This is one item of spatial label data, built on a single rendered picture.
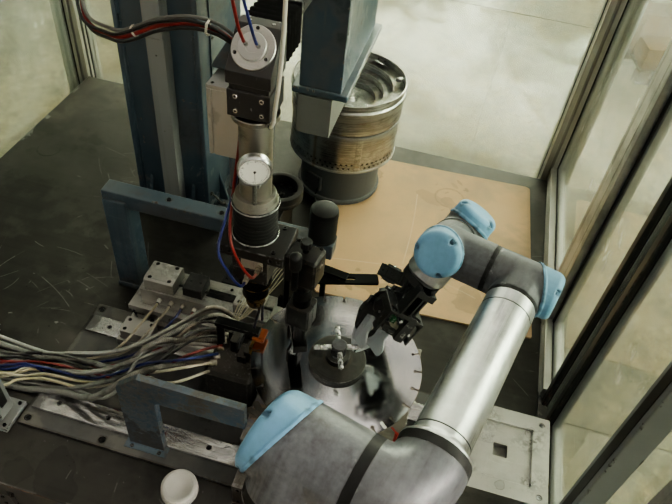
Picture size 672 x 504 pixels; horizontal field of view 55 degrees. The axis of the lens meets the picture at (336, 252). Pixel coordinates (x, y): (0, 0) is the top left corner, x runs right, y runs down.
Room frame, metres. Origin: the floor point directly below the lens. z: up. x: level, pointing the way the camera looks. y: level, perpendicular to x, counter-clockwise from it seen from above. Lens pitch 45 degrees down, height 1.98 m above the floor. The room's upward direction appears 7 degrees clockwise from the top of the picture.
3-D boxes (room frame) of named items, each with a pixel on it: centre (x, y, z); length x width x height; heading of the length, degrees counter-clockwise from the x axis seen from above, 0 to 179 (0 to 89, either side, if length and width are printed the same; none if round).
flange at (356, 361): (0.73, -0.03, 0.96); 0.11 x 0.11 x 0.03
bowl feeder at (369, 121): (1.52, 0.02, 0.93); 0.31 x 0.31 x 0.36
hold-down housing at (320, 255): (0.72, 0.05, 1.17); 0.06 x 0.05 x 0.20; 71
